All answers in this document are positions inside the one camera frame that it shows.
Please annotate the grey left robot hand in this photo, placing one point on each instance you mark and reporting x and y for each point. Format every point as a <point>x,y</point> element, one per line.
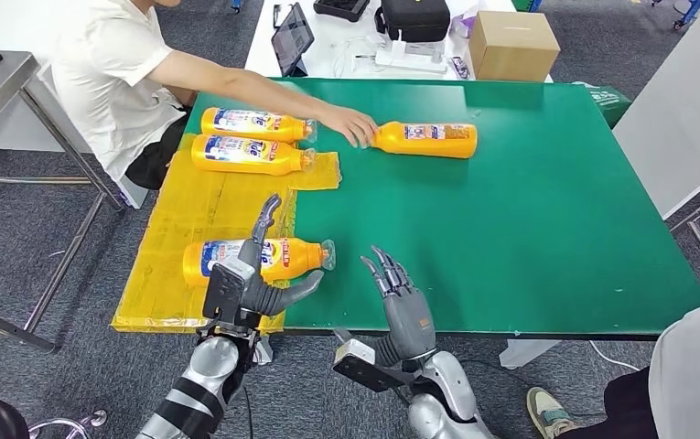
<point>255,285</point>

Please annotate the yellow plastic wrapped board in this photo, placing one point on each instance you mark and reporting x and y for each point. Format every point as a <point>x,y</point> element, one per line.
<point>204,218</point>

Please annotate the person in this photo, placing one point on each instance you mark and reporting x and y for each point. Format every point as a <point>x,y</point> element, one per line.
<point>695,375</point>
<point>107,79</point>

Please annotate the green bag with white print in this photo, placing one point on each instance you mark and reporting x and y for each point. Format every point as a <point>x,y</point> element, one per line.
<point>607,104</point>

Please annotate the small black device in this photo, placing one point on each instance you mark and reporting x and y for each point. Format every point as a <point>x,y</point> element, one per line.
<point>278,15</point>

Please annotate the purple white packet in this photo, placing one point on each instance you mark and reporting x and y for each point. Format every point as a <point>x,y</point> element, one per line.
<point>463,24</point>

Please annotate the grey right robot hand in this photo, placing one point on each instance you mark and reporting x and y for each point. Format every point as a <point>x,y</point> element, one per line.
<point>410,327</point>

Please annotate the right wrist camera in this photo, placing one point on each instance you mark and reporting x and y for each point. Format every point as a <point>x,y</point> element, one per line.
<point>361,363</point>

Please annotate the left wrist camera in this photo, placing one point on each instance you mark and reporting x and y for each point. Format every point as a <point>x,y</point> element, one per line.
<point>223,294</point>

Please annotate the white table with steel legs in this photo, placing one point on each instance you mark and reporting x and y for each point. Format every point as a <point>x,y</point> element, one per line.
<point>683,121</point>

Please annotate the orange detergent bottle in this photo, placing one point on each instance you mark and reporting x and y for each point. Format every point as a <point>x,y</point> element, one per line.
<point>428,148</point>
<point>289,130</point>
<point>301,254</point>
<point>289,162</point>

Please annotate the black remote controller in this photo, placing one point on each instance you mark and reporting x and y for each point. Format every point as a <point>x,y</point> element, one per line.
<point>340,7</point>

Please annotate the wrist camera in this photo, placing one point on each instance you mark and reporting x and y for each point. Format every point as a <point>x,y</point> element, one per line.
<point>361,363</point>
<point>223,294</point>

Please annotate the white power strip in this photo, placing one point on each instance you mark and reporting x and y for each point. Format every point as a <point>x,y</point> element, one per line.
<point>410,62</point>

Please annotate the black tablet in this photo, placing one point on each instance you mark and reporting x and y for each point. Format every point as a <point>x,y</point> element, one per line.
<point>292,39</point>

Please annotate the black carry case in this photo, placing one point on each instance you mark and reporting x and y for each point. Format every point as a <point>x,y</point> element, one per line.
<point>413,18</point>

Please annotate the chrome castor frame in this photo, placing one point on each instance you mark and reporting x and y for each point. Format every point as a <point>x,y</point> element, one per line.
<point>98,418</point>

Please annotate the small printed wrapper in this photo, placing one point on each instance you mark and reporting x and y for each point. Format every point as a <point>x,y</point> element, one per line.
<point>460,66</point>

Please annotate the white table leg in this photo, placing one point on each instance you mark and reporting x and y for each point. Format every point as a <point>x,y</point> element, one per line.
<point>264,354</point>
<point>528,354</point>

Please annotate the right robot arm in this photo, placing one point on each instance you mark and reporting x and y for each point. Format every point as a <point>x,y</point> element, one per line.
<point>446,388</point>

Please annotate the brown cardboard box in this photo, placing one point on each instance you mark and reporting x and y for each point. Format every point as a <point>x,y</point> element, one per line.
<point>513,48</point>

